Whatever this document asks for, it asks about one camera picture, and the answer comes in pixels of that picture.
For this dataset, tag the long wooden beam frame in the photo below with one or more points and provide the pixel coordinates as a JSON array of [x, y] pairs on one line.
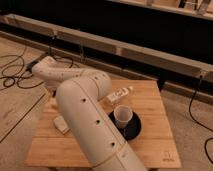
[[173, 73]]

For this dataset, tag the small beige block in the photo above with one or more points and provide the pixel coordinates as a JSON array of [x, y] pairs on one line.
[[61, 125]]

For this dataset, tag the wooden table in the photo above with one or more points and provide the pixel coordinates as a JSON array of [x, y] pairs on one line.
[[155, 144]]

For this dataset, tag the black round saucer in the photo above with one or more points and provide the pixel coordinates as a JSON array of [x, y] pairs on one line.
[[133, 128]]

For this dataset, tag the blue power adapter box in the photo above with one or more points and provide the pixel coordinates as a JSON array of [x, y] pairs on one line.
[[31, 65]]

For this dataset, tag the white red-tipped tube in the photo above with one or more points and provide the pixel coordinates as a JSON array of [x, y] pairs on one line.
[[117, 95]]

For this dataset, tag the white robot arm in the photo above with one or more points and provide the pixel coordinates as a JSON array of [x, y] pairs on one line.
[[78, 92]]

